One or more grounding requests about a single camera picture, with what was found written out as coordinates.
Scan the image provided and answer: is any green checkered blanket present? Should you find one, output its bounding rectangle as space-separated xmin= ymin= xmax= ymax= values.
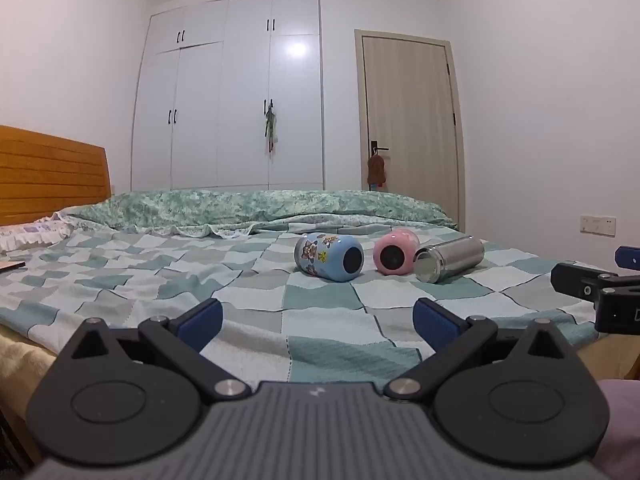
xmin=0 ymin=221 xmax=622 ymax=387

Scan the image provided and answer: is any white wardrobe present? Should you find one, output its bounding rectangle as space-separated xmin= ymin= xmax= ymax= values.
xmin=130 ymin=0 xmax=325 ymax=194

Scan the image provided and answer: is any wooden headboard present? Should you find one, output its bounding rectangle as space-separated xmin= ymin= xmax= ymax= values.
xmin=0 ymin=125 xmax=112 ymax=227

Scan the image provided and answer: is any brown plush toy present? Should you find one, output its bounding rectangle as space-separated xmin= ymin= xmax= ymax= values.
xmin=367 ymin=153 xmax=389 ymax=191

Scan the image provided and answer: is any pink cup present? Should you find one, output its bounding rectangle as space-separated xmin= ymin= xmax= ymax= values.
xmin=373 ymin=229 xmax=421 ymax=276

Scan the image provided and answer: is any yellow bed sheet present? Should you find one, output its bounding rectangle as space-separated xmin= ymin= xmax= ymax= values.
xmin=0 ymin=323 xmax=640 ymax=467

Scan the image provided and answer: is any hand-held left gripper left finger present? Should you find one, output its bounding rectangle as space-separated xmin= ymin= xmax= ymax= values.
xmin=57 ymin=298 xmax=252 ymax=404

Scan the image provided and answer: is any floral ruffled pillow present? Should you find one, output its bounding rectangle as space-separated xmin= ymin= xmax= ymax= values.
xmin=0 ymin=212 xmax=77 ymax=254

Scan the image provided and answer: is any blue cartoon print cup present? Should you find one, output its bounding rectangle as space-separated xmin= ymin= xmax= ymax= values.
xmin=294 ymin=232 xmax=364 ymax=282

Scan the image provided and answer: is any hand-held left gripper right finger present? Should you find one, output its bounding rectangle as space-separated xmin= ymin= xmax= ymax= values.
xmin=384 ymin=297 xmax=582 ymax=404

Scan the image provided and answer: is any white wall socket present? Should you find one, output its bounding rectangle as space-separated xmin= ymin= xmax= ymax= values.
xmin=579 ymin=213 xmax=617 ymax=236

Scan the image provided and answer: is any stainless steel cup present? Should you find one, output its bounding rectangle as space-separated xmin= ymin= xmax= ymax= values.
xmin=413 ymin=235 xmax=486 ymax=284

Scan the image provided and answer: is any pink cloth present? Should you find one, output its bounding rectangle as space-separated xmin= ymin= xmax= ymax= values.
xmin=596 ymin=378 xmax=640 ymax=480

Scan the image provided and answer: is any beige wooden door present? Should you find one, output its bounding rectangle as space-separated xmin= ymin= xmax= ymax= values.
xmin=354 ymin=29 xmax=466 ymax=232

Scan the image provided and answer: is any green hanging ornament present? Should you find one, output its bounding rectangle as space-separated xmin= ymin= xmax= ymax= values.
xmin=262 ymin=100 xmax=279 ymax=157

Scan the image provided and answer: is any green floral quilt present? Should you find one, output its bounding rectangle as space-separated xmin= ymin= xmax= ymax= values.
xmin=61 ymin=188 xmax=459 ymax=239

